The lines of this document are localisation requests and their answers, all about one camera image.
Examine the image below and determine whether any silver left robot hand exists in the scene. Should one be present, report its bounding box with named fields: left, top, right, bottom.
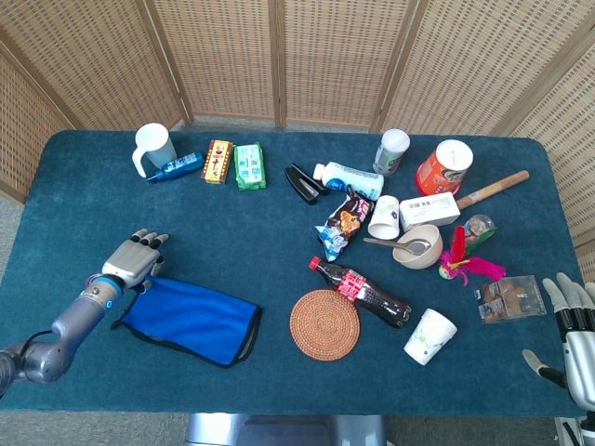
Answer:
left=100, top=229, right=170, bottom=292

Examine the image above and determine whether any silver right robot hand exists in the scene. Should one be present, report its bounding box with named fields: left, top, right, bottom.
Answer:
left=521, top=271, right=595, bottom=414

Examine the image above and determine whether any grey and blue cloth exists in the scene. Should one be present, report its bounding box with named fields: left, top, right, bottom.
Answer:
left=110, top=274, right=263, bottom=370

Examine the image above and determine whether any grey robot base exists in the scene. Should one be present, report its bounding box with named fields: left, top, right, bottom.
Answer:
left=184, top=413, right=388, bottom=446

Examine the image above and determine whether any blue carpet table cover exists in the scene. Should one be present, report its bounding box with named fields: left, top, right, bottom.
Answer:
left=0, top=128, right=595, bottom=417

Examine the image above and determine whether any white black machine part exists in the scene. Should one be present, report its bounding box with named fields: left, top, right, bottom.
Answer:
left=555, top=413, right=595, bottom=446

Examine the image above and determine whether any clear plastic pastry box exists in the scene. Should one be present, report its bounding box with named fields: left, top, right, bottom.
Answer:
left=473, top=274, right=548, bottom=325

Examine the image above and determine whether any blue spray bottle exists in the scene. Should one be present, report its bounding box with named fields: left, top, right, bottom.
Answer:
left=147, top=150, right=205, bottom=184

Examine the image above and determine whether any red yellow carton box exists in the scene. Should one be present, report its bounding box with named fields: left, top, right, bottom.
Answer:
left=200, top=138, right=234, bottom=186

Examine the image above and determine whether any pink feather shuttlecock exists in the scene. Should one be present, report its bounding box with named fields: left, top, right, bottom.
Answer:
left=439, top=225, right=507, bottom=287

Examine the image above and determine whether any green wet wipes pack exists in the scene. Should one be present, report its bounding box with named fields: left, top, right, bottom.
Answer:
left=232, top=142, right=268, bottom=190

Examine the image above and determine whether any large white paper cup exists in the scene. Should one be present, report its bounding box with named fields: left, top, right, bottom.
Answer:
left=403, top=308, right=458, bottom=367

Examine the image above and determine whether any clear plastic jar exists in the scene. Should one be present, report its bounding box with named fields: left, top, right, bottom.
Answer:
left=463, top=214, right=496, bottom=245

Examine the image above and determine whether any black stapler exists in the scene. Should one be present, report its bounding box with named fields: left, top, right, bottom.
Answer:
left=284, top=162, right=330, bottom=205

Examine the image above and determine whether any beige bowl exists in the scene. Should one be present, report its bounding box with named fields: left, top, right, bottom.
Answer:
left=392, top=224, right=444, bottom=270

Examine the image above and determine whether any round rattan coaster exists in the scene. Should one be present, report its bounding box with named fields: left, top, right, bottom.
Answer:
left=289, top=288, right=362, bottom=362

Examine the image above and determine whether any white carton box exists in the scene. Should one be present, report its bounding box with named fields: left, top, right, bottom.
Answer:
left=398, top=191, right=462, bottom=232

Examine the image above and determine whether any brown blue snack bag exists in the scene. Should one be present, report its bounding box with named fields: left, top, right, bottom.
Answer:
left=314, top=184, right=376, bottom=263

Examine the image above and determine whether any cola bottle red label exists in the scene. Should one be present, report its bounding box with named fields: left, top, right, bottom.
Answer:
left=309, top=256, right=413, bottom=330

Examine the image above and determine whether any wicker folding screen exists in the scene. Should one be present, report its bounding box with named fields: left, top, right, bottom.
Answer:
left=0, top=0, right=595, bottom=252

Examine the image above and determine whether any orange instant noodle cup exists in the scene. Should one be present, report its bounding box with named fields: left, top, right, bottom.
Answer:
left=416, top=139, right=474, bottom=197

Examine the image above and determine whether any white bottle blue label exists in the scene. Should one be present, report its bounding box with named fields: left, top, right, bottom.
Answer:
left=312, top=161, right=386, bottom=202

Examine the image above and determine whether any small white paper cup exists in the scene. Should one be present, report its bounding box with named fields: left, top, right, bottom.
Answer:
left=367, top=194, right=402, bottom=241

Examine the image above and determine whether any white green lidded canister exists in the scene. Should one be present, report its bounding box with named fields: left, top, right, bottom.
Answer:
left=373, top=128, right=411, bottom=177

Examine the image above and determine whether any pale blue handled mug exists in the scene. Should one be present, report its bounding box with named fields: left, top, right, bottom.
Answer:
left=131, top=123, right=178, bottom=178

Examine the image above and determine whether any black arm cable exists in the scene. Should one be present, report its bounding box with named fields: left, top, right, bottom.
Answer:
left=18, top=329, right=55, bottom=357

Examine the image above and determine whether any wooden handled tool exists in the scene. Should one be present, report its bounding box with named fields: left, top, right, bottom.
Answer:
left=455, top=169, right=531, bottom=211

